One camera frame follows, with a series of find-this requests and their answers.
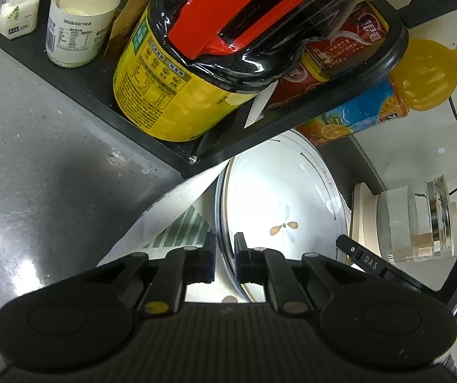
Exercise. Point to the red drink can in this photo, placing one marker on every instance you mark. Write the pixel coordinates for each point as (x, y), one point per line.
(352, 40)
(292, 87)

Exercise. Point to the orange juice bottle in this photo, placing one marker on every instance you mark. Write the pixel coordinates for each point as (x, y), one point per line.
(420, 75)

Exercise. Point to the cream kettle base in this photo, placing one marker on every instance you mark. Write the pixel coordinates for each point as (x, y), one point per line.
(364, 223)

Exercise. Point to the yellow-green seasoning pouch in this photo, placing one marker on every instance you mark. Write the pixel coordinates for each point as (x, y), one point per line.
(126, 20)

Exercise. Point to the clear seasoning shaker bottle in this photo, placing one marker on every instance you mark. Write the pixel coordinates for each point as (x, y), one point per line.
(17, 8)

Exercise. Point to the patterned fringed table cloth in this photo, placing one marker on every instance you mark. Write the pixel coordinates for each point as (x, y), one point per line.
(172, 215)

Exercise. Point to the black metal kitchen rack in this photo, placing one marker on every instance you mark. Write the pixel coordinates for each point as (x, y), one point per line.
(93, 87)

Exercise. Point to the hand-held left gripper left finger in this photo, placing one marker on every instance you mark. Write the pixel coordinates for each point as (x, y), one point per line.
(209, 261)

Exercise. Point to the white-label seasoning jar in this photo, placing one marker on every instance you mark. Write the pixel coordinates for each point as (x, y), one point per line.
(81, 20)

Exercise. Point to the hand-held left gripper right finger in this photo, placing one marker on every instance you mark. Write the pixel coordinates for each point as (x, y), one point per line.
(242, 265)

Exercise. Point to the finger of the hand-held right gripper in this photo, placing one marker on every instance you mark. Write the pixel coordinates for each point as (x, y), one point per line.
(368, 263)

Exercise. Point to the white plate with flower print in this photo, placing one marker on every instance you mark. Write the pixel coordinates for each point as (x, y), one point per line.
(280, 191)

